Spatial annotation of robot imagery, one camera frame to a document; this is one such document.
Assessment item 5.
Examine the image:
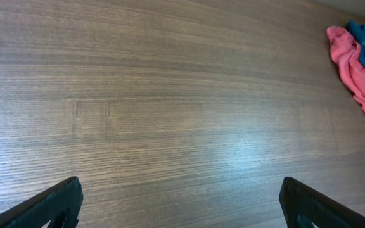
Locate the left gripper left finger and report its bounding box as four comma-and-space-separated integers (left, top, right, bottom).
0, 176, 84, 228

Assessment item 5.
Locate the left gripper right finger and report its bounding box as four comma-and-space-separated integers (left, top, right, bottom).
279, 177, 365, 228

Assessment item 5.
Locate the red garment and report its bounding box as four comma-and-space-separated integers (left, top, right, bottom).
326, 26, 365, 114

